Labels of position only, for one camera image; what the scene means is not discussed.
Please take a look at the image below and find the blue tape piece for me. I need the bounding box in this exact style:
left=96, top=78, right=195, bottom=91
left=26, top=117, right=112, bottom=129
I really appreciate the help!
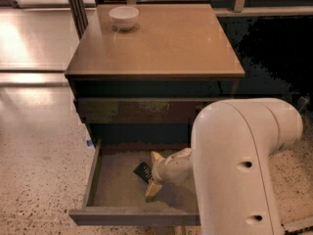
left=86, top=140, right=93, bottom=146

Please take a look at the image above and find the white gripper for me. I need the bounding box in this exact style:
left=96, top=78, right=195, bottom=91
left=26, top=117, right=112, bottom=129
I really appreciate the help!
left=145, top=148, right=193, bottom=198

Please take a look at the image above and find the closed top drawer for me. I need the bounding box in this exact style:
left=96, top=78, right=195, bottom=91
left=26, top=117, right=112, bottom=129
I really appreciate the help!
left=74, top=98, right=216, bottom=124

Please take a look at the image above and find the brown wooden drawer cabinet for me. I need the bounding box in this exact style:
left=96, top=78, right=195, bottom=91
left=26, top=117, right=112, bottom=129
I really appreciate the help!
left=65, top=3, right=246, bottom=235

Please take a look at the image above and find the open middle drawer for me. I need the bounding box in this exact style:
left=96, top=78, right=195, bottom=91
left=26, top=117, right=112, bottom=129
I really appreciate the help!
left=69, top=145, right=200, bottom=226

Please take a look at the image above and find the black rxbar chocolate bar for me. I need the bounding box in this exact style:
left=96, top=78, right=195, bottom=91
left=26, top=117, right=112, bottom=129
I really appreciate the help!
left=133, top=162, right=152, bottom=183

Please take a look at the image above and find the white power strip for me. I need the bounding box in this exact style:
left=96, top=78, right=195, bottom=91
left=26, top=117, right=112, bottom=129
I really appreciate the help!
left=284, top=216, right=313, bottom=235

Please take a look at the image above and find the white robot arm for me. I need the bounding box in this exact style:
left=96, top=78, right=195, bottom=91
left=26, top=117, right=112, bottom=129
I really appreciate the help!
left=146, top=98, right=303, bottom=235

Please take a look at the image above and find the white ceramic bowl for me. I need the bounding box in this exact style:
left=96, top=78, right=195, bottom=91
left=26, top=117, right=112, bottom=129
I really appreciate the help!
left=109, top=6, right=139, bottom=30

